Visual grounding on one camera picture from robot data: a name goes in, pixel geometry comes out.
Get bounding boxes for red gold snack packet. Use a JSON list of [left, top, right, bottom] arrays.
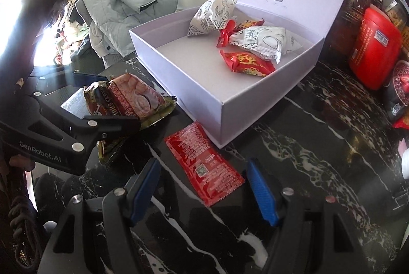
[[220, 49, 276, 78], [217, 18, 266, 49]]

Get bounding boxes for lavender gift box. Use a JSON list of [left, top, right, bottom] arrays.
[[129, 0, 351, 149]]

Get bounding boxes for pale green puffer jacket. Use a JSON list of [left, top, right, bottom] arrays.
[[81, 0, 179, 59]]

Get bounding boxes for grey office chair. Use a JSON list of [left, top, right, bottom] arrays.
[[75, 0, 94, 36]]

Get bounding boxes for tall clear jar brown contents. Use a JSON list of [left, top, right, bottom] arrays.
[[330, 0, 375, 58]]

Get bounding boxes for jar with yellow snacks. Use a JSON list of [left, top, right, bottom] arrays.
[[385, 0, 409, 33]]

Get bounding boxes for pile of clothes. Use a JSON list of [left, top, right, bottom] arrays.
[[53, 0, 87, 65]]

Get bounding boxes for person's left hand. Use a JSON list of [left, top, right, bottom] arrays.
[[9, 155, 34, 170]]

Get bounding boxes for green gold skull snack packet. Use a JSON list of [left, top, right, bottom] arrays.
[[84, 82, 178, 166]]

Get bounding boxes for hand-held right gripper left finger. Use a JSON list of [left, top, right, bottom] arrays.
[[38, 158, 161, 274]]

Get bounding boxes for red sauce sachet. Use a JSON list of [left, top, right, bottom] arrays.
[[164, 121, 246, 207]]

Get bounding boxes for white printed snack packet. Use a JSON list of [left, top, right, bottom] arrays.
[[228, 25, 303, 65], [187, 0, 239, 38]]

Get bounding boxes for red tea canister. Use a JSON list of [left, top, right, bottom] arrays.
[[348, 7, 403, 91]]

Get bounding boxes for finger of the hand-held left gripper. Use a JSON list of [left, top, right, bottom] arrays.
[[31, 71, 109, 96], [73, 116, 142, 154]]

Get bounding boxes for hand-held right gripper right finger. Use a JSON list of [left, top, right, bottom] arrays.
[[246, 158, 368, 274]]

